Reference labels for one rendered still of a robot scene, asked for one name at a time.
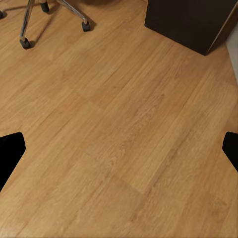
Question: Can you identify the swivel chair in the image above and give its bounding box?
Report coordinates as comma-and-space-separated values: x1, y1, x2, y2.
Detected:
0, 0, 90, 49

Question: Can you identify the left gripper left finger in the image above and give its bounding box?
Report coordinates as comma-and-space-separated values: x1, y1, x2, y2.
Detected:
0, 132, 26, 192

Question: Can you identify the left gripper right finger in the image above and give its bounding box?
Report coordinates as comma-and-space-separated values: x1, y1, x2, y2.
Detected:
222, 132, 238, 172

